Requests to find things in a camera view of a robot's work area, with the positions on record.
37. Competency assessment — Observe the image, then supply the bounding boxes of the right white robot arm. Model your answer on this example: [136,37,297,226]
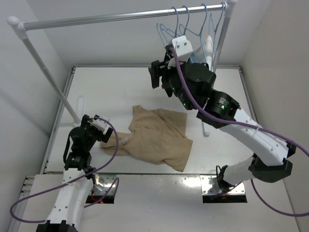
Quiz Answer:
[148,45,296,192]

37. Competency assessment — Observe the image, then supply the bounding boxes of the blue hanger with denim garment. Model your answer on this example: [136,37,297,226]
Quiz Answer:
[199,4,208,48]

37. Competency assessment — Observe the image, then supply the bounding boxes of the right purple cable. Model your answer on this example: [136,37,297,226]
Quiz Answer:
[169,47,309,216]

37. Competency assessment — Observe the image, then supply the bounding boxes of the purple cable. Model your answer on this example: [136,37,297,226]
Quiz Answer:
[10,118,120,223]
[169,47,309,216]

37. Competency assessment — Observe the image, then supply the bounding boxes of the blue hanger with black garment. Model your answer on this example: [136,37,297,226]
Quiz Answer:
[160,5,202,42]

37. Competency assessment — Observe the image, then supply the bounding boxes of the blue denim hanging garment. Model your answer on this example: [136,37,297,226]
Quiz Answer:
[189,46,205,63]

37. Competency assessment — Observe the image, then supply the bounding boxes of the beige t shirt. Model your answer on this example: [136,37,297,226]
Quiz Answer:
[100,105,193,172]

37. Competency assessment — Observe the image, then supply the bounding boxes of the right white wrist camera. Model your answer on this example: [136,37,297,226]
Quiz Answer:
[170,35,193,62]

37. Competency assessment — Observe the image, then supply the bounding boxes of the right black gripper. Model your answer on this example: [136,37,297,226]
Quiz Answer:
[149,56,193,111]

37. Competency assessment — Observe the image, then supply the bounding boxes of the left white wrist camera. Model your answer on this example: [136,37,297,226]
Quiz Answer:
[90,116,110,134]

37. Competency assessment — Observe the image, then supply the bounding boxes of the light blue wire hanger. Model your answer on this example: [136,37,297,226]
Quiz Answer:
[156,6,179,47]

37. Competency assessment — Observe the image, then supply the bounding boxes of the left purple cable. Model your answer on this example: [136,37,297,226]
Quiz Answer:
[10,118,120,223]

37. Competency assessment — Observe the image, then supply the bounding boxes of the white hanging garment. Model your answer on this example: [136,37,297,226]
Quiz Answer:
[203,35,214,71]

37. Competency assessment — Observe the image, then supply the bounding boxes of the white and silver clothes rack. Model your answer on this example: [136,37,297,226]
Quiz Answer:
[7,0,237,124]

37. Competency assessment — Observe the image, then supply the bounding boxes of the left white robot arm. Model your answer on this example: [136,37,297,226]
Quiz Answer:
[36,115,113,232]

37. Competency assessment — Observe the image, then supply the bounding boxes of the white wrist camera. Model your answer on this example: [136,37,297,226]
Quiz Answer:
[90,116,110,134]
[170,35,193,62]

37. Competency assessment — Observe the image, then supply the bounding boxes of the blue hanger with white garment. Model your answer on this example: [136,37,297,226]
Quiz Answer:
[207,2,225,72]

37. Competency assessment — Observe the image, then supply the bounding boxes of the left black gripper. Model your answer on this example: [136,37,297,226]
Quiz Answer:
[82,115,112,151]

